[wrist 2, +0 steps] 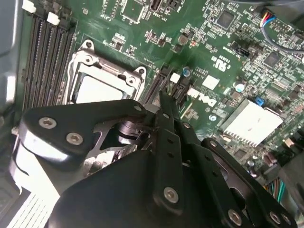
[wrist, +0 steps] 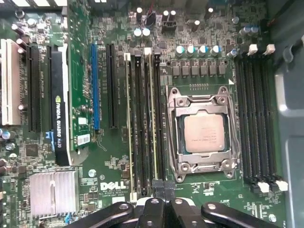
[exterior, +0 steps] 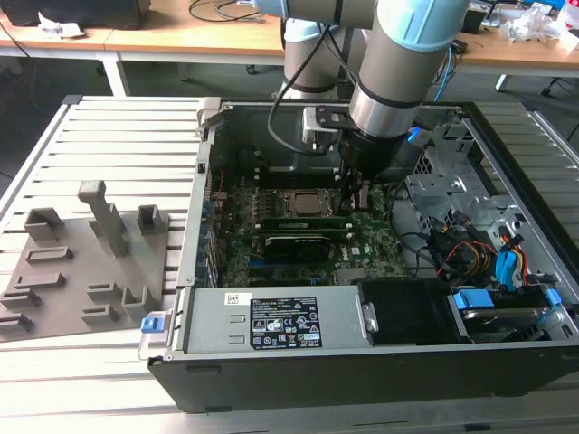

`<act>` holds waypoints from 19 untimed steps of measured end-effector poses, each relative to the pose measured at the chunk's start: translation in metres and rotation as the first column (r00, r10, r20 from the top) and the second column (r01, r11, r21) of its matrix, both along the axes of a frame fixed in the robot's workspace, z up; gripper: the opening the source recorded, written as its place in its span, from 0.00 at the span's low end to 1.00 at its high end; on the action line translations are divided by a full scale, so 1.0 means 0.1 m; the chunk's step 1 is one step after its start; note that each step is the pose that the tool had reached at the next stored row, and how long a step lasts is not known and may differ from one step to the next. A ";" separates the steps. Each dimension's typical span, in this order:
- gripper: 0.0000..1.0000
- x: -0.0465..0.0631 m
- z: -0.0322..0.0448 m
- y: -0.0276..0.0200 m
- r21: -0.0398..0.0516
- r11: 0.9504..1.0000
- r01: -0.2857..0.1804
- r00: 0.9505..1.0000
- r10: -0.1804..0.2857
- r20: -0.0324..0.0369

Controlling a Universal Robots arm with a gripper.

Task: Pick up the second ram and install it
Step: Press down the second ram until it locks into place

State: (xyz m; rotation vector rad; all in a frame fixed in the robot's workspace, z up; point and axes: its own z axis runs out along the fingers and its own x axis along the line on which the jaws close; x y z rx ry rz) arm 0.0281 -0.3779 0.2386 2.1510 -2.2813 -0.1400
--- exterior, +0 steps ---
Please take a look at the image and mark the black graphics card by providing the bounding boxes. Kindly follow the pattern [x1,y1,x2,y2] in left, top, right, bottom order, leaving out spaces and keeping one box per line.
[261,233,334,263]

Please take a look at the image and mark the silver power supply with label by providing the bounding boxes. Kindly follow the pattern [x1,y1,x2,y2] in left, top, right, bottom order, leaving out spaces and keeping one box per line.
[174,284,376,356]

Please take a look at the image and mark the black camera cable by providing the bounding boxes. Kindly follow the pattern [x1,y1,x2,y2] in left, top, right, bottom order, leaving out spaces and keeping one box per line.
[266,22,345,157]

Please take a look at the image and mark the crumpled white paper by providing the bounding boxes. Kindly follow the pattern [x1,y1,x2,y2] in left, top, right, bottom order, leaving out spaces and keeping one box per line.
[38,12,86,38]

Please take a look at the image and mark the clear plastic bag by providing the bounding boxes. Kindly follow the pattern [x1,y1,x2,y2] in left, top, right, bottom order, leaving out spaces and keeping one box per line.
[501,3,566,44]

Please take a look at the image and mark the red yellow power wires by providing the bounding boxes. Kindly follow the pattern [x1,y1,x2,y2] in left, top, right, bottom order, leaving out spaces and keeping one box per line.
[445,241,498,281]

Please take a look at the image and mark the black plastic drive cover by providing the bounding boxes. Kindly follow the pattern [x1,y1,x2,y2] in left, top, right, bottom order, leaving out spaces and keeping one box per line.
[352,278,458,347]

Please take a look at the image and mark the hard disk in blue carrier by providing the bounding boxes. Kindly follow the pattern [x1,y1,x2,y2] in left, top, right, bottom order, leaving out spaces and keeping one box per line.
[450,288,562,343]

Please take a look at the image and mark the black equipment box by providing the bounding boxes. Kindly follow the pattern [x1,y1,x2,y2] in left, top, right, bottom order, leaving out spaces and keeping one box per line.
[0,0,151,31]

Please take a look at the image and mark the metal CPU socket cover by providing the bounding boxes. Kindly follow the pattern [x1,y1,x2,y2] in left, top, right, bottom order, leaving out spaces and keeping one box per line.
[271,187,345,222]

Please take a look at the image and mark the green motherboard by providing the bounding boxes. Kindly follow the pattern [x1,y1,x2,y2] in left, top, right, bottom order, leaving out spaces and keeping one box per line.
[210,166,408,288]

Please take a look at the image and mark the grey parts rack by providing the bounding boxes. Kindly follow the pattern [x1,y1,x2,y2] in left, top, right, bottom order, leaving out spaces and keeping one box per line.
[0,179,171,343]

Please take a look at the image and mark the silver CPU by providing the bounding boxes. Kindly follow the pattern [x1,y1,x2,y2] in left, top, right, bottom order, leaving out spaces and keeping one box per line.
[291,192,334,214]

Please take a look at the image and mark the silver metal drive cage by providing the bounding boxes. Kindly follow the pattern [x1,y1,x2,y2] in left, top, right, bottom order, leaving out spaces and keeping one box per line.
[404,119,526,245]

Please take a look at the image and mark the blue hanging cable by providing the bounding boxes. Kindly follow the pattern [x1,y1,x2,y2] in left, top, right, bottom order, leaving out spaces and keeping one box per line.
[436,42,456,101]

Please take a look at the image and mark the blue flat data wire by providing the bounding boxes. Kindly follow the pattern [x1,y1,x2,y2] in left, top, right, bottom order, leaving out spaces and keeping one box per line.
[495,250,522,295]

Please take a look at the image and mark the wooden desk white frame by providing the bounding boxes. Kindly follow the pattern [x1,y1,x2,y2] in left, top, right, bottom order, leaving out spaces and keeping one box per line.
[103,0,579,94]
[0,11,114,99]

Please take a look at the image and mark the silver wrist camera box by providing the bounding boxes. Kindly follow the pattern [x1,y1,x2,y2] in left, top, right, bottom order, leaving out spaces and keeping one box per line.
[299,104,352,148]

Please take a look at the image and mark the black open PC case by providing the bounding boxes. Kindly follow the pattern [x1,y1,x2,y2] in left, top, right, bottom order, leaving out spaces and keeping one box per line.
[138,97,579,415]

